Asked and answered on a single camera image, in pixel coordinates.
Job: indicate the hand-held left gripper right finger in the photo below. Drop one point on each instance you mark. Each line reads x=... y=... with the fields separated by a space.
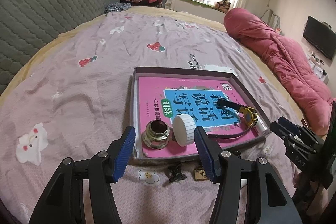
x=207 y=153

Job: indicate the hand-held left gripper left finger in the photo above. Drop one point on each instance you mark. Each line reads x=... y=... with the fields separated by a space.
x=124 y=155

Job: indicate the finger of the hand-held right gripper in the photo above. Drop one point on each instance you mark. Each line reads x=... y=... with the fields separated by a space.
x=288 y=124
x=279 y=130

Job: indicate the small brown gold packet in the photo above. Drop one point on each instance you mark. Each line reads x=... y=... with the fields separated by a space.
x=199 y=174

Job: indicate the white ribbed jar cap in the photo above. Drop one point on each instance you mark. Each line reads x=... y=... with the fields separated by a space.
x=185 y=129

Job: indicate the black hair clip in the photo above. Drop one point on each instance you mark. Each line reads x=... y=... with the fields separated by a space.
x=174 y=173

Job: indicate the shallow grey cardboard box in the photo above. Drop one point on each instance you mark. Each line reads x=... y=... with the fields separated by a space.
x=183 y=70

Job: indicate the small brown box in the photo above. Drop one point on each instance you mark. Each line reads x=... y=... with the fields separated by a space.
x=304 y=121

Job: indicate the pink quilted duvet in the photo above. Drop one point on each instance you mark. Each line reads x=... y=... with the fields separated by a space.
x=288 y=61

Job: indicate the pink blue book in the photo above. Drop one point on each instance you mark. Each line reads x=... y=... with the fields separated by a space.
x=152 y=98

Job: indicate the white shelf under television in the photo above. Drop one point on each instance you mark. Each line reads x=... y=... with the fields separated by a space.
x=317 y=66

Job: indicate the lilac printed blanket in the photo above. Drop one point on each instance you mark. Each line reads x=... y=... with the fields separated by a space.
x=92 y=95

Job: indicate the black television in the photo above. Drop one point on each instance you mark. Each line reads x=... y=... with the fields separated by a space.
x=319 y=36

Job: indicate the metal tube rack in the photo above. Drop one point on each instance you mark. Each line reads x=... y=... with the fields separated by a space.
x=271 y=16

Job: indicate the patterned windowsill cushion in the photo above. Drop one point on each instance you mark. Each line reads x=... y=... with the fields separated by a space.
x=218 y=5

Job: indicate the dark patterned cloth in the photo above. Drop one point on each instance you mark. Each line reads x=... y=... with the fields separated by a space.
x=116 y=7

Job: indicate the grey quilted headboard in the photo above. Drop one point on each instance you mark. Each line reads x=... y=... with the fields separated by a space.
x=39 y=3

